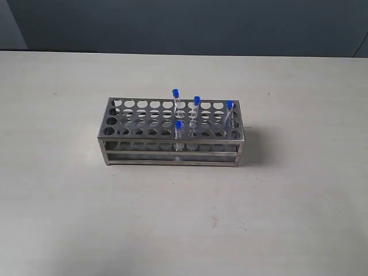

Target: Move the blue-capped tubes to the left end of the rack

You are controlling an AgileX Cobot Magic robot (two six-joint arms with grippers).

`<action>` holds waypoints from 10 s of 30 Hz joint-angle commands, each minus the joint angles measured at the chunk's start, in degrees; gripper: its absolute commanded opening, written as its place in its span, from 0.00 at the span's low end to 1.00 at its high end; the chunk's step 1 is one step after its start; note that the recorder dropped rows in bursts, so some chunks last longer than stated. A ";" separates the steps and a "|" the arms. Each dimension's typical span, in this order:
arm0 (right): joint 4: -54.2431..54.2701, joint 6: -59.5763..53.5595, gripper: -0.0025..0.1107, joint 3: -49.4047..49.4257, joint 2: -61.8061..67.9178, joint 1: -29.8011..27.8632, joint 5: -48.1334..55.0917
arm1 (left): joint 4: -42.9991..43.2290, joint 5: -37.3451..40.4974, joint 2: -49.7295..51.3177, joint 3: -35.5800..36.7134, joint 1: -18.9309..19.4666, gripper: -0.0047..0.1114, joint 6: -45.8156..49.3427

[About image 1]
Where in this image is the blue-capped test tube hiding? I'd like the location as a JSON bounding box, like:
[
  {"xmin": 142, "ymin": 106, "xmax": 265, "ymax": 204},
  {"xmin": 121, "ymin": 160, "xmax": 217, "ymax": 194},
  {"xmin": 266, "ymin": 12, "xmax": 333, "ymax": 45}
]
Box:
[
  {"xmin": 189, "ymin": 96, "xmax": 201, "ymax": 137},
  {"xmin": 172, "ymin": 89, "xmax": 185, "ymax": 118},
  {"xmin": 175, "ymin": 120, "xmax": 184, "ymax": 151},
  {"xmin": 224, "ymin": 100, "xmax": 233, "ymax": 128}
]

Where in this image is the stainless steel test tube rack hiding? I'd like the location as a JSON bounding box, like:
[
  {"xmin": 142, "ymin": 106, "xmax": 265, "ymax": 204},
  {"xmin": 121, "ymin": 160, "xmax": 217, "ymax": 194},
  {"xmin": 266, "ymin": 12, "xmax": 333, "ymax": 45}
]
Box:
[{"xmin": 97, "ymin": 97, "xmax": 246, "ymax": 167}]

